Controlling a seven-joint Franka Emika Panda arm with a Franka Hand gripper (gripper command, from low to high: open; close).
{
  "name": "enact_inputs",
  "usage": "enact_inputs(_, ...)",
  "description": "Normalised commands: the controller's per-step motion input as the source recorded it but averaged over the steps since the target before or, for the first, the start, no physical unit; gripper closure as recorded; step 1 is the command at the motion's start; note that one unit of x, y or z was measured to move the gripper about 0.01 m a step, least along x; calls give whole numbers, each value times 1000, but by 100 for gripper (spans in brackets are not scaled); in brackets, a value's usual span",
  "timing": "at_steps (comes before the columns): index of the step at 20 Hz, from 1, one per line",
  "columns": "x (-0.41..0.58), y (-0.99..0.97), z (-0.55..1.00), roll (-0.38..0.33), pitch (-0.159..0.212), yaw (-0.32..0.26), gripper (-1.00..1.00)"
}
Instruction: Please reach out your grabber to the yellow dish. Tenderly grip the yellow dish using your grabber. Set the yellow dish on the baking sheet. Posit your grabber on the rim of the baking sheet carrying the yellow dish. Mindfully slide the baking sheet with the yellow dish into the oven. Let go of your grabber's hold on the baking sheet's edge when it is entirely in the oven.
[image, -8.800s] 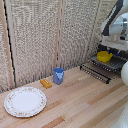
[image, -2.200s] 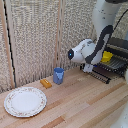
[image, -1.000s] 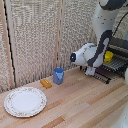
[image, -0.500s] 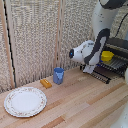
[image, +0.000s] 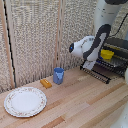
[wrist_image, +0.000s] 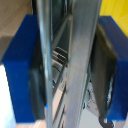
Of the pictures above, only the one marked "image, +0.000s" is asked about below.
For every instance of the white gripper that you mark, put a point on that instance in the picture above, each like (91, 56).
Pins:
(89, 64)

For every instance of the yellow plastic bowl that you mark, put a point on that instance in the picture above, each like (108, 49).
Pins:
(107, 54)

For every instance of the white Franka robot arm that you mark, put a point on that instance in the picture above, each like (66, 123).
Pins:
(106, 16)

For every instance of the white plate with patterned rim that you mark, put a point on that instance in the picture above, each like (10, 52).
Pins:
(25, 102)

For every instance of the ridged metal drain tray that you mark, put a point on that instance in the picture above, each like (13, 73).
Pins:
(116, 64)

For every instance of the blue plastic cup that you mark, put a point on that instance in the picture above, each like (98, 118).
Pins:
(58, 76)

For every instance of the orange rectangular block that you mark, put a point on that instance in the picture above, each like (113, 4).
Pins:
(46, 83)

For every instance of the wooden screen post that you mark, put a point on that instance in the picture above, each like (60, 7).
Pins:
(7, 43)
(60, 33)

